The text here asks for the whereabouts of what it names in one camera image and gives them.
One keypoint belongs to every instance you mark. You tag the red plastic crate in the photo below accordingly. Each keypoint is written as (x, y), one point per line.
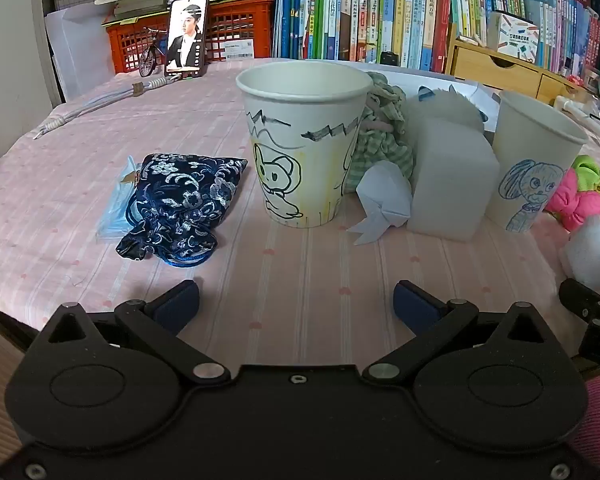
(240, 30)

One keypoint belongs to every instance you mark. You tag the white tube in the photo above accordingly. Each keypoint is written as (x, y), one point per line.
(580, 112)

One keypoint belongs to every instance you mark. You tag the white fluffy plush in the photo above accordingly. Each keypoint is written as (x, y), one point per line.
(455, 110)

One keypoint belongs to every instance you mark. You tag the blue face mask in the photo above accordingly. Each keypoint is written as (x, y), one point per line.
(112, 215)

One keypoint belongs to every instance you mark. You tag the blue dog drawing paper cup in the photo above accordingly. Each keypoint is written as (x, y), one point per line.
(525, 170)

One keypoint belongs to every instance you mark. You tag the pencil print box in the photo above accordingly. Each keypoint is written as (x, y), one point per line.
(512, 35)

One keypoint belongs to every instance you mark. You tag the green checked cloth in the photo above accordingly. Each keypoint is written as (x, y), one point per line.
(380, 135)

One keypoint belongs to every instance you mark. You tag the small white plush toy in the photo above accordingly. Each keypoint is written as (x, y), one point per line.
(587, 255)

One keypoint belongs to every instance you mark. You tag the smartphone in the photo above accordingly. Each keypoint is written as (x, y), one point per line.
(186, 37)

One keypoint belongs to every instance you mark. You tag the pink striped tablecloth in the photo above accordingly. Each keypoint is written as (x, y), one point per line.
(305, 270)

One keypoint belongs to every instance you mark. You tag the wooden drawer organizer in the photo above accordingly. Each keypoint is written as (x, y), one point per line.
(495, 72)

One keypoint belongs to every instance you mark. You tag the pink and green cloth bow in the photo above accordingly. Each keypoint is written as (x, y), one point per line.
(575, 200)

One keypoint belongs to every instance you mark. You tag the row of upright books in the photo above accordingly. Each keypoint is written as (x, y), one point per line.
(405, 15)

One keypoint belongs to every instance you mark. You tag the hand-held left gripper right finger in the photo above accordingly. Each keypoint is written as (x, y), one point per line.
(412, 305)

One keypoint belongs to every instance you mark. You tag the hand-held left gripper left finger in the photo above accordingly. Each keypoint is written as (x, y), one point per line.
(180, 305)

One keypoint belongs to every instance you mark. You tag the cat drawing paper cup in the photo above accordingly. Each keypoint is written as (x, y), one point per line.
(300, 160)

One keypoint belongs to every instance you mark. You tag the white board sheets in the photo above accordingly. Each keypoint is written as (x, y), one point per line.
(77, 55)

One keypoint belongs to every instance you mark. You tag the white foam block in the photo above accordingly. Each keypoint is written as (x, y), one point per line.
(450, 185)

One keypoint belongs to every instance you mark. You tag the miniature bicycle model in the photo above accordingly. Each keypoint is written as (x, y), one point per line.
(152, 55)

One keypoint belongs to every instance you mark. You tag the white origami paper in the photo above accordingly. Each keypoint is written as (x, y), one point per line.
(385, 200)

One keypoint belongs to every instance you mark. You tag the white cardboard box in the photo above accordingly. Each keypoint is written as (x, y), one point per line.
(480, 92)

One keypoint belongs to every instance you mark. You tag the small black box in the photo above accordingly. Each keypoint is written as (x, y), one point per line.
(390, 58)

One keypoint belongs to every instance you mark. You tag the dark blue embroidered pouch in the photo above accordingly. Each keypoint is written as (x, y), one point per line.
(180, 205)

